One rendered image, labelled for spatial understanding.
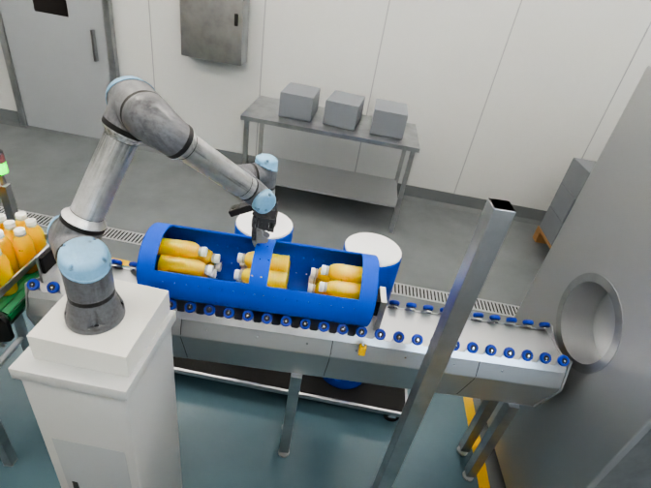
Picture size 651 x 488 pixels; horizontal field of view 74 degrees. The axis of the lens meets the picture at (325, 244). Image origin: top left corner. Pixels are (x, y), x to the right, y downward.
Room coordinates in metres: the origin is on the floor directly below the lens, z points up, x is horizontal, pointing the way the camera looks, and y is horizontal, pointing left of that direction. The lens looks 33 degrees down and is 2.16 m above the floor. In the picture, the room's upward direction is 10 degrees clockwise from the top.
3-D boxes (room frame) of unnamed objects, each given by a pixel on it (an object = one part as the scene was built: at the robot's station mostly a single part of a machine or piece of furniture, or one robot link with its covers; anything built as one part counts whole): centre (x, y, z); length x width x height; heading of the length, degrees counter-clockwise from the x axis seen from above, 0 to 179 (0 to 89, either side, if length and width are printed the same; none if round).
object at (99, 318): (0.84, 0.60, 1.29); 0.15 x 0.15 x 0.10
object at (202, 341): (1.34, 0.03, 0.79); 2.17 x 0.29 x 0.34; 93
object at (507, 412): (1.32, -0.96, 0.31); 0.06 x 0.06 x 0.63; 3
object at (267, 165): (1.33, 0.24, 1.53); 0.09 x 0.08 x 0.11; 132
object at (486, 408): (1.46, -0.95, 0.31); 0.06 x 0.06 x 0.63; 3
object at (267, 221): (1.33, 0.24, 1.37); 0.09 x 0.08 x 0.12; 93
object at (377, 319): (1.35, -0.26, 1.00); 0.10 x 0.04 x 0.15; 3
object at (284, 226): (1.80, 0.31, 1.03); 0.28 x 0.28 x 0.01
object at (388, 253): (1.75, -0.23, 1.03); 0.28 x 0.28 x 0.01
